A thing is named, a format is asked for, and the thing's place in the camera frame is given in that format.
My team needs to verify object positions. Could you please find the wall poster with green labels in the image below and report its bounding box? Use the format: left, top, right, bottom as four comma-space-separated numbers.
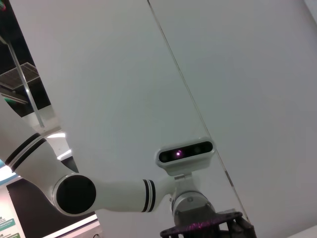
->
0, 215, 27, 238

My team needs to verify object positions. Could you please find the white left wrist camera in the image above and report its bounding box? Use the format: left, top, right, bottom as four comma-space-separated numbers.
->
155, 137, 215, 183

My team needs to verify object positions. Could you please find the ceiling vent grille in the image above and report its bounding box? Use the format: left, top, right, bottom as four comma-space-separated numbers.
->
0, 62, 40, 91

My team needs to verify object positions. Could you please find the green and white sign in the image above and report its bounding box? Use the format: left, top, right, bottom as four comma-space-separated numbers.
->
0, 93, 28, 105

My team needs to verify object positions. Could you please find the slim metal pole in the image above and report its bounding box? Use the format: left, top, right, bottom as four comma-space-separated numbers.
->
4, 37, 46, 128

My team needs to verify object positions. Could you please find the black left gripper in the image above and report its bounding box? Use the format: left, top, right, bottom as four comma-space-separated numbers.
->
159, 209, 256, 238

